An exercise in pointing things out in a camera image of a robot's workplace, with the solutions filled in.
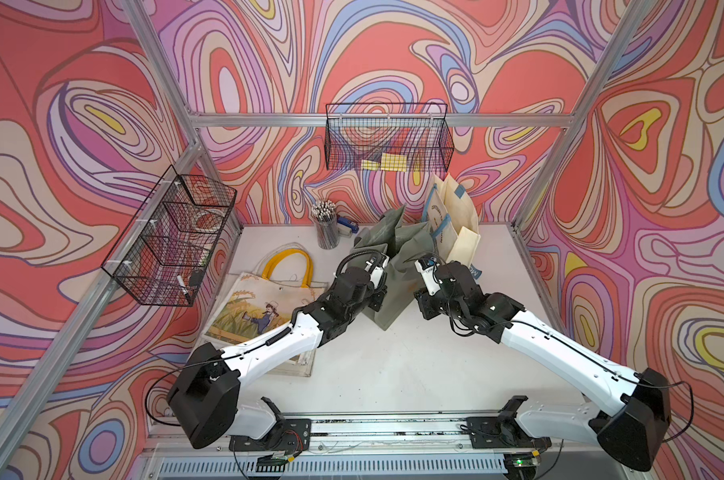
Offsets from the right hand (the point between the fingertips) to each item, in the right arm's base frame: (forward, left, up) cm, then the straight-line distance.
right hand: (421, 300), depth 78 cm
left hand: (+5, +9, +3) cm, 11 cm away
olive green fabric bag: (+10, +4, +10) cm, 15 cm away
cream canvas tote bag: (+9, +50, -14) cm, 52 cm away
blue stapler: (+44, +21, -13) cm, 50 cm away
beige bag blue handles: (+38, -17, -3) cm, 42 cm away
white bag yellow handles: (+32, +42, -16) cm, 55 cm away
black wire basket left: (+7, +66, +12) cm, 67 cm away
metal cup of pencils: (+34, +28, +2) cm, 44 cm away
